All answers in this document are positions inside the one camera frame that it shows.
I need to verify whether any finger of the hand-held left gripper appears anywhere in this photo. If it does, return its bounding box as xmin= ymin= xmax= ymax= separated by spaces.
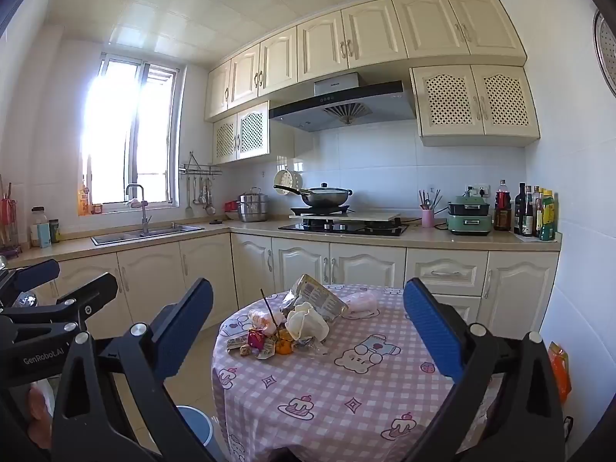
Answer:
xmin=0 ymin=273 xmax=119 ymax=333
xmin=0 ymin=259 xmax=61 ymax=305

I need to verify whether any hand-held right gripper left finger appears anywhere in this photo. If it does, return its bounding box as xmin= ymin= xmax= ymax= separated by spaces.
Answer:
xmin=52 ymin=278 xmax=215 ymax=462

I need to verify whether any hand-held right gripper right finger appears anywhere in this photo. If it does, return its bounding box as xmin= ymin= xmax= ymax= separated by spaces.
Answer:
xmin=403 ymin=278 xmax=565 ymax=462

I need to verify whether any pink plastic bag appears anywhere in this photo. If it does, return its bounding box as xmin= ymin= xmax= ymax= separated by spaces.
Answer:
xmin=343 ymin=291 xmax=379 ymax=319

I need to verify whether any clear bread wrapper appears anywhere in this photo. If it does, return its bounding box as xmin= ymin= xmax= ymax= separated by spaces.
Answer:
xmin=248 ymin=309 xmax=286 ymax=336

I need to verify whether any thin dark skewer stick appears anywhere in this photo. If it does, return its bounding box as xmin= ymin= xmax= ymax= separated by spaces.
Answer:
xmin=260 ymin=289 xmax=278 ymax=329

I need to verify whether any light blue plastic bin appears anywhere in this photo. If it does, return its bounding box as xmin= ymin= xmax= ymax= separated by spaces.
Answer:
xmin=176 ymin=405 xmax=215 ymax=449

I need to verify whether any foil snack packet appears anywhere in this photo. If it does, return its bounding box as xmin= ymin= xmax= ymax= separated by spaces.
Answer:
xmin=281 ymin=274 xmax=350 ymax=321

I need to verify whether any white tissue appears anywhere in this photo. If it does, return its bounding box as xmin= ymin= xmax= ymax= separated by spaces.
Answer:
xmin=286 ymin=302 xmax=331 ymax=342

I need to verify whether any person's left hand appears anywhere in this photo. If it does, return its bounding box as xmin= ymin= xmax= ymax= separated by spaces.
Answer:
xmin=27 ymin=382 xmax=55 ymax=423

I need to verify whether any white lid jar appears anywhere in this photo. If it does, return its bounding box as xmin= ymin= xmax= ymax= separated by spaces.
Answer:
xmin=30 ymin=207 xmax=49 ymax=248

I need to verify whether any stainless steel sink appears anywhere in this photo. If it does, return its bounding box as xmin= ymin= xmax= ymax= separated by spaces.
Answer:
xmin=91 ymin=224 xmax=206 ymax=246

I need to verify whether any metal kitchen faucet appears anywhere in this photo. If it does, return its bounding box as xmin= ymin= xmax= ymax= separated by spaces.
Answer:
xmin=126 ymin=184 xmax=153 ymax=234

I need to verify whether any pink checked tablecloth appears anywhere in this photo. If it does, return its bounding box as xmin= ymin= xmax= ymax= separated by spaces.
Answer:
xmin=212 ymin=284 xmax=506 ymax=462

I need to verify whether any green electric cooker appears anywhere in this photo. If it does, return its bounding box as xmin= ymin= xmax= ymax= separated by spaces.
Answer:
xmin=447 ymin=191 xmax=493 ymax=236

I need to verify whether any cream base cabinet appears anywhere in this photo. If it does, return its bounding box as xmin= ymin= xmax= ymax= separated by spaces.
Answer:
xmin=29 ymin=219 xmax=562 ymax=343

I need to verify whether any black glass gas cooktop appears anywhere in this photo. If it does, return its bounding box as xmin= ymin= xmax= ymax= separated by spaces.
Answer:
xmin=278 ymin=221 xmax=410 ymax=238

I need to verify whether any stainless steel steamer pot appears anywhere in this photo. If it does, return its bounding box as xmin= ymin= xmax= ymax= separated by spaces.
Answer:
xmin=237 ymin=187 xmax=275 ymax=223

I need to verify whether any beige board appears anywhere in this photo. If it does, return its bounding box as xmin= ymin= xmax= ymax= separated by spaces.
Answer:
xmin=302 ymin=212 xmax=402 ymax=225

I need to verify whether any red label sauce bottle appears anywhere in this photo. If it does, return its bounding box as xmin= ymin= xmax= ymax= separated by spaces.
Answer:
xmin=494 ymin=179 xmax=513 ymax=231

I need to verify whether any orange bag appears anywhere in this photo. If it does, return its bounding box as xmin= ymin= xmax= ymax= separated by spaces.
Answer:
xmin=547 ymin=341 xmax=573 ymax=403

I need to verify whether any dark glass bottle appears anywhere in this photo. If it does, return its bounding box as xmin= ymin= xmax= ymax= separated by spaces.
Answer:
xmin=513 ymin=183 xmax=528 ymax=236

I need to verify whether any group of sauce bottles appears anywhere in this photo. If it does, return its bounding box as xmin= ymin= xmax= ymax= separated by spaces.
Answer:
xmin=523 ymin=185 xmax=544 ymax=238

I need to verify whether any yellow green bottle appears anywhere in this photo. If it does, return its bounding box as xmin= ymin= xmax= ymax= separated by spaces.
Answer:
xmin=540 ymin=190 xmax=558 ymax=242

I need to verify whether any kitchen window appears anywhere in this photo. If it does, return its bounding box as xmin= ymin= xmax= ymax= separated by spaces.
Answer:
xmin=79 ymin=53 xmax=186 ymax=215

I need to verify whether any black wok with lid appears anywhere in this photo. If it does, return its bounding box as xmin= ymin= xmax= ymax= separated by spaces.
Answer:
xmin=274 ymin=183 xmax=353 ymax=208

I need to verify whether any white dotted colander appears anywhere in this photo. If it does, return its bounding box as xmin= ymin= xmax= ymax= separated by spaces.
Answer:
xmin=274 ymin=169 xmax=303 ymax=196

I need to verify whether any black range hood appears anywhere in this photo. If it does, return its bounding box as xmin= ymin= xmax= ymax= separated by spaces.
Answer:
xmin=268 ymin=72 xmax=417 ymax=134

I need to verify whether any perforated metal tray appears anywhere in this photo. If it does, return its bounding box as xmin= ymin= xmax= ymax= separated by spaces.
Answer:
xmin=593 ymin=10 xmax=616 ymax=100

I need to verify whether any red wire rack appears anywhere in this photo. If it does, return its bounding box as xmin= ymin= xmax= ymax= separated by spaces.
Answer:
xmin=0 ymin=176 xmax=23 ymax=257

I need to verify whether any metal wall utensil rack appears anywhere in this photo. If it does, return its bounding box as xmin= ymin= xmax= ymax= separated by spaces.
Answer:
xmin=179 ymin=151 xmax=223 ymax=177

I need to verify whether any narrow lattice-door wall cabinet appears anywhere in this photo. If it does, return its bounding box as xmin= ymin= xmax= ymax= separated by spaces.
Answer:
xmin=212 ymin=101 xmax=271 ymax=166

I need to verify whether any wide lattice-door wall cabinet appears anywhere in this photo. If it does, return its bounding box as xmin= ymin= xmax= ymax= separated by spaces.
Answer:
xmin=409 ymin=64 xmax=541 ymax=148

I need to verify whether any cream upper wall cabinet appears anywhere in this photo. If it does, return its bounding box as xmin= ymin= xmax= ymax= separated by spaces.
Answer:
xmin=204 ymin=0 xmax=528 ymax=124

